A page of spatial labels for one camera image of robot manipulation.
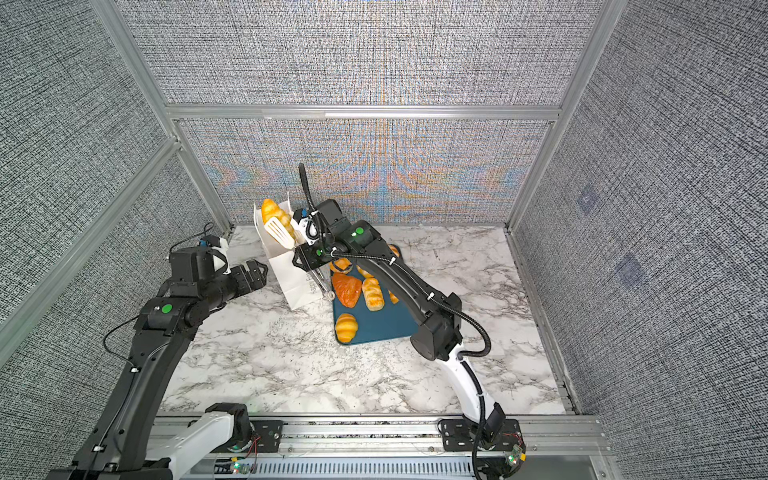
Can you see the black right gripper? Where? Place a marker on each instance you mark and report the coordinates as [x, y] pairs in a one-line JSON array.
[[307, 256]]

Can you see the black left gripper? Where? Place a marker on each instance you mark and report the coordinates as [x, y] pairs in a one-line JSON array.
[[248, 285]]

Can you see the white paper bag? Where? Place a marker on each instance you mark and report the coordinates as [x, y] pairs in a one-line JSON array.
[[297, 286]]

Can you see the long golden bread roll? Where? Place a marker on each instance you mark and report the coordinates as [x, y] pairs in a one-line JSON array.
[[271, 209]]

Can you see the small golden croissant bun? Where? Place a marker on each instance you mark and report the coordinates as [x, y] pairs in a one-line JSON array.
[[346, 328]]

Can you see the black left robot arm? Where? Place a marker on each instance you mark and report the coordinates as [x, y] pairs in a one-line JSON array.
[[201, 282]]

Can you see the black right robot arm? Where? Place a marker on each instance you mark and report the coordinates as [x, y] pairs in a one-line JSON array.
[[445, 334]]

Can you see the striped bread loaf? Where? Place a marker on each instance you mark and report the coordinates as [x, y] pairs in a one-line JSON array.
[[373, 294]]

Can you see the round golden bun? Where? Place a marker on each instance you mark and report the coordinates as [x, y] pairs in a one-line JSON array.
[[341, 266]]

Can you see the orange croissant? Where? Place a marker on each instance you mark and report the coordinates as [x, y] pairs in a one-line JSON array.
[[348, 289]]

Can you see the teal serving tray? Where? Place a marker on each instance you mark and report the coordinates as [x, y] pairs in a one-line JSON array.
[[392, 322]]

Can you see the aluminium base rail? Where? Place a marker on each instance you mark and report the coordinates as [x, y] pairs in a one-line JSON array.
[[389, 446]]

